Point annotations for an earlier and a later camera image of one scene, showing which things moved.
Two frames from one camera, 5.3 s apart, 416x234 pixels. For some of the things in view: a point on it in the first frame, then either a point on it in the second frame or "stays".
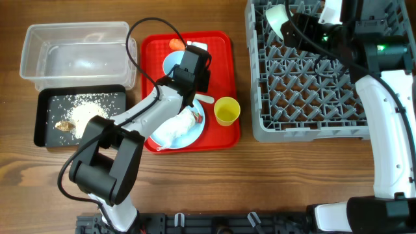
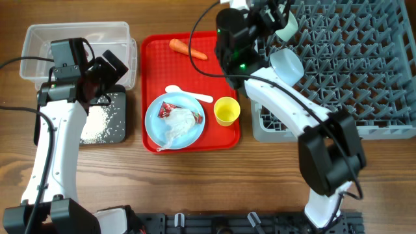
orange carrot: x=176 y=44 stays
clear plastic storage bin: x=83 y=53 stays
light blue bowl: x=171 y=59 to x=286 y=65
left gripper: x=203 y=86 to x=112 y=77
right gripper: x=293 y=29 to x=271 y=13
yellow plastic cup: x=227 y=110 stays
